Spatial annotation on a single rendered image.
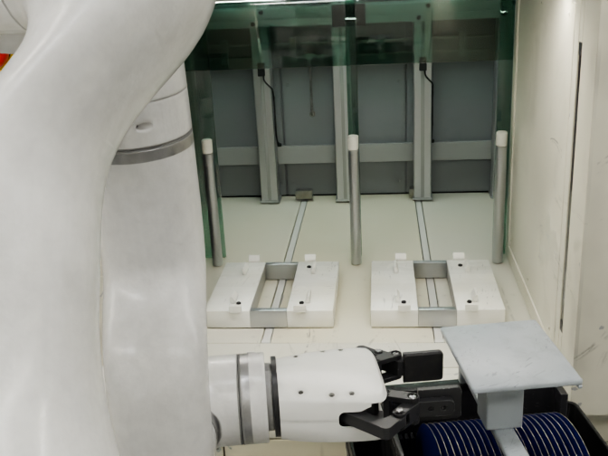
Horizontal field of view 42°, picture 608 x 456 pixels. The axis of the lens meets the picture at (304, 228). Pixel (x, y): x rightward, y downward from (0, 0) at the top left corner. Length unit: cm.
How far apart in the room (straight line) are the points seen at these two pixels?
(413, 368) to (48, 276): 49
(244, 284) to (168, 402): 77
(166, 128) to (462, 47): 93
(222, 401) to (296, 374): 7
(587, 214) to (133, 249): 55
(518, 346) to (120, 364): 38
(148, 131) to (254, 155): 132
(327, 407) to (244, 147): 126
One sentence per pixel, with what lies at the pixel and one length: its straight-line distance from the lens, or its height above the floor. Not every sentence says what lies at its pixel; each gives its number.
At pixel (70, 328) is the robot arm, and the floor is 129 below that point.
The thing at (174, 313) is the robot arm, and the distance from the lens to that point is 65.
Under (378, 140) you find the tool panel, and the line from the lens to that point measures 191.
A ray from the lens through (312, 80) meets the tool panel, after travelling 188.
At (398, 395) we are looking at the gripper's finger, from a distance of 74.
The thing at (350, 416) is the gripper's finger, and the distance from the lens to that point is 73.
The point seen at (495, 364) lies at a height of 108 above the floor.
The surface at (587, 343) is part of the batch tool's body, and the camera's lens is 106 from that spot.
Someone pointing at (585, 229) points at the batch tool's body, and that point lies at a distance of 99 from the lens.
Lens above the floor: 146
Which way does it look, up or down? 20 degrees down
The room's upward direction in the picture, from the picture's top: 3 degrees counter-clockwise
